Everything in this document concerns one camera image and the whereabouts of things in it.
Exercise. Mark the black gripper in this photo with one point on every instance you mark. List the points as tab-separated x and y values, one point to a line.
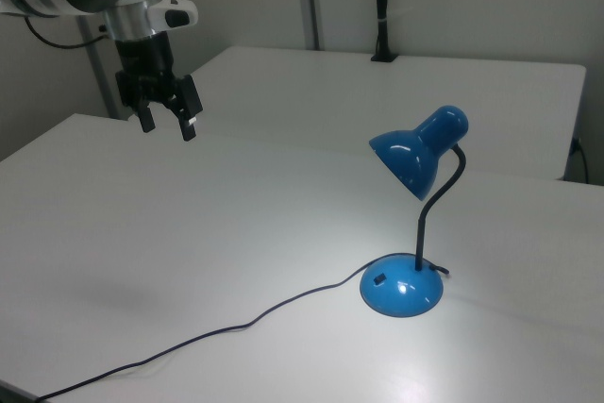
144	61

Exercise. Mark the blue desk lamp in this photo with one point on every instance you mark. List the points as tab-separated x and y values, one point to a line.
401	290

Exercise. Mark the grey metal frame post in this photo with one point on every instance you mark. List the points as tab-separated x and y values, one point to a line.
101	77

